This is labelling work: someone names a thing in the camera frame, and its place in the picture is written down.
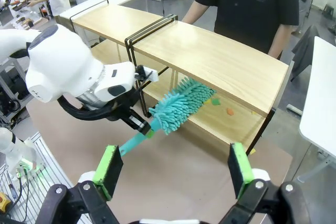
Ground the yellow emergency stop button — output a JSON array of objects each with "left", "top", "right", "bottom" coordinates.
[{"left": 0, "top": 193, "right": 12, "bottom": 213}]

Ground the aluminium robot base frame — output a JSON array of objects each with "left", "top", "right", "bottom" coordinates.
[{"left": 0, "top": 131, "right": 89, "bottom": 224}]

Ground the person in black t-shirt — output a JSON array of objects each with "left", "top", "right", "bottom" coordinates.
[{"left": 195, "top": 0, "right": 300, "bottom": 55}]

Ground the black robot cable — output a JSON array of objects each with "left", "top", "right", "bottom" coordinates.
[{"left": 57, "top": 94, "right": 124, "bottom": 122}]

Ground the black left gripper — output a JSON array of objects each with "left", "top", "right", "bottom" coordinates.
[{"left": 106, "top": 89, "right": 156, "bottom": 139}]

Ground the teal microfiber duster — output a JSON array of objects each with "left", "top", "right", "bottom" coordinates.
[{"left": 119, "top": 77, "right": 217, "bottom": 158}]

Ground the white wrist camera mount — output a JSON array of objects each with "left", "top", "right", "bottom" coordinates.
[{"left": 134, "top": 65, "right": 160, "bottom": 83}]

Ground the black step stool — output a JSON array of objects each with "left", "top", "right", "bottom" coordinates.
[{"left": 322, "top": 4, "right": 336, "bottom": 20}]

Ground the wooden two-tier shelf black frame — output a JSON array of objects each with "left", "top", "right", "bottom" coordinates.
[
  {"left": 130, "top": 15, "right": 291, "bottom": 161},
  {"left": 69, "top": 0, "right": 176, "bottom": 119}
]

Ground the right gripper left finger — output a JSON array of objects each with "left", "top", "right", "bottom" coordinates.
[{"left": 39, "top": 144, "right": 124, "bottom": 224}]

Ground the person's right forearm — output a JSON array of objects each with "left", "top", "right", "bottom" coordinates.
[{"left": 181, "top": 0, "right": 211, "bottom": 25}]

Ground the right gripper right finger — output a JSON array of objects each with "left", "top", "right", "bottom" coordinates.
[{"left": 217, "top": 142, "right": 313, "bottom": 224}]

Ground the person's left forearm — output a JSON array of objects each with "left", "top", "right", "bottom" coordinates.
[{"left": 267, "top": 23, "right": 291, "bottom": 60}]

